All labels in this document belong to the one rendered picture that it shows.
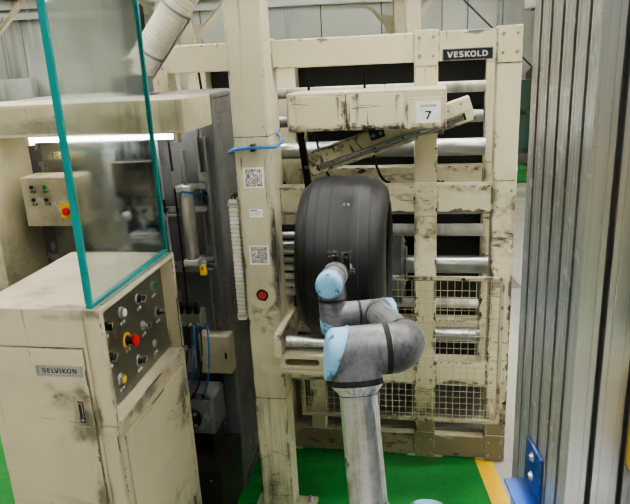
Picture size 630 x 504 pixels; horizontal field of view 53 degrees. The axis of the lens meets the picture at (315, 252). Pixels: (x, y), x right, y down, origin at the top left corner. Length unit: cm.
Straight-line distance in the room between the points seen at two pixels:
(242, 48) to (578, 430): 169
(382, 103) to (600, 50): 167
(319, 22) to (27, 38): 489
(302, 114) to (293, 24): 875
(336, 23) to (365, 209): 918
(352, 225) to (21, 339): 107
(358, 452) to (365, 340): 24
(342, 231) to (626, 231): 134
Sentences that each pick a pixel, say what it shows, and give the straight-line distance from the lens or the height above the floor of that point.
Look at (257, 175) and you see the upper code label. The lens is 230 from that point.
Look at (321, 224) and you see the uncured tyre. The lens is 214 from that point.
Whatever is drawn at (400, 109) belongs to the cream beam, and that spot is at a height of 171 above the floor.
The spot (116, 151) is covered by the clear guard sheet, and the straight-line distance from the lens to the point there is 204.
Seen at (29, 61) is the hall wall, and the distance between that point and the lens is 1223.
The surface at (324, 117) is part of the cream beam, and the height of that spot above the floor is 169.
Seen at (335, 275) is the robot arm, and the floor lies 134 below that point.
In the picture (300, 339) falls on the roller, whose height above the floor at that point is 92.
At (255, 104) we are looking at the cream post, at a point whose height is 177.
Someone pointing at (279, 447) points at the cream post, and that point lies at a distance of 273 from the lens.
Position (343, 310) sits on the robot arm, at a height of 123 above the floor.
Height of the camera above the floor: 191
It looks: 17 degrees down
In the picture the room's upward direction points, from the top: 3 degrees counter-clockwise
